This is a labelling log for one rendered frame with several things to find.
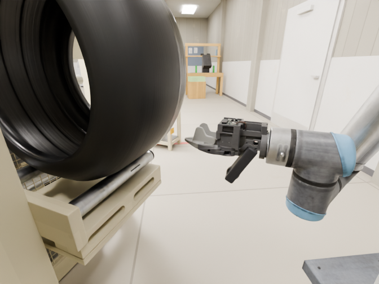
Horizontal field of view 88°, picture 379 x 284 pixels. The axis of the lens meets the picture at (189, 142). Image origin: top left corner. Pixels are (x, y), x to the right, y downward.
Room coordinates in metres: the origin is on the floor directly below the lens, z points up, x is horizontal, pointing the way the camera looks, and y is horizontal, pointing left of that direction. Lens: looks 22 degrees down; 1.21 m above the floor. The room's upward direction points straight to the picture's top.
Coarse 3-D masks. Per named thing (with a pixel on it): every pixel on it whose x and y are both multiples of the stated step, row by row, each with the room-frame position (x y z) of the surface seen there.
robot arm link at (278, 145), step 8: (272, 128) 0.43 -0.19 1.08; (280, 128) 0.43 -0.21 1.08; (288, 128) 0.43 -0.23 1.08; (272, 136) 0.41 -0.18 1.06; (280, 136) 0.40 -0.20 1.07; (288, 136) 0.40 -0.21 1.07; (272, 144) 0.40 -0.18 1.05; (280, 144) 0.39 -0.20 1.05; (288, 144) 0.39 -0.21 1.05; (272, 152) 0.39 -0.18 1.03; (280, 152) 0.39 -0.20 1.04; (288, 152) 0.38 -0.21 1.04; (272, 160) 0.39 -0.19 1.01; (280, 160) 0.39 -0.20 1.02
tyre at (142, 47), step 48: (0, 0) 0.65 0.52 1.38; (48, 0) 0.75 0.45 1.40; (96, 0) 0.38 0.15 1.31; (144, 0) 0.47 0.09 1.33; (0, 48) 0.67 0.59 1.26; (48, 48) 0.79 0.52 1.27; (96, 48) 0.37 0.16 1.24; (144, 48) 0.40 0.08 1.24; (0, 96) 0.63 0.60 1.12; (48, 96) 0.76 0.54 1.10; (96, 96) 0.37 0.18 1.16; (144, 96) 0.39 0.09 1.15; (48, 144) 0.62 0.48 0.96; (96, 144) 0.39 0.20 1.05; (144, 144) 0.44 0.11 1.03
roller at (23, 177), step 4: (20, 168) 0.51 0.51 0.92; (24, 168) 0.52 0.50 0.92; (28, 168) 0.52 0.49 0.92; (32, 168) 0.53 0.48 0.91; (20, 172) 0.50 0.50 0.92; (24, 172) 0.50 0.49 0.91; (28, 172) 0.51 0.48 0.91; (32, 172) 0.52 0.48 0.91; (36, 172) 0.53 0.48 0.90; (40, 172) 0.54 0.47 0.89; (44, 172) 0.55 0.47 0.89; (20, 176) 0.49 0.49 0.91; (24, 176) 0.50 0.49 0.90; (28, 176) 0.51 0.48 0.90; (32, 176) 0.52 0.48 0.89; (36, 176) 0.53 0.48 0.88; (20, 180) 0.49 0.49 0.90; (24, 180) 0.50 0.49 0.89; (28, 180) 0.51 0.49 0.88
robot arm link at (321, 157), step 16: (304, 144) 0.38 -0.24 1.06; (320, 144) 0.37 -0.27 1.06; (336, 144) 0.36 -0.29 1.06; (352, 144) 0.36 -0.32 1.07; (288, 160) 0.38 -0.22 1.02; (304, 160) 0.37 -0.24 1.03; (320, 160) 0.36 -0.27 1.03; (336, 160) 0.35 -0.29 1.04; (352, 160) 0.34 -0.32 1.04; (304, 176) 0.37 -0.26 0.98; (320, 176) 0.36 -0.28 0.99; (336, 176) 0.36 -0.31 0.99
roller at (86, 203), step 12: (144, 156) 0.61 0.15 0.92; (132, 168) 0.53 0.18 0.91; (108, 180) 0.45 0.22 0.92; (120, 180) 0.47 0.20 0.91; (84, 192) 0.40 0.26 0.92; (96, 192) 0.40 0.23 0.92; (108, 192) 0.43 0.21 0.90; (72, 204) 0.35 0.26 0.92; (84, 204) 0.37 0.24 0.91; (96, 204) 0.39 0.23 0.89
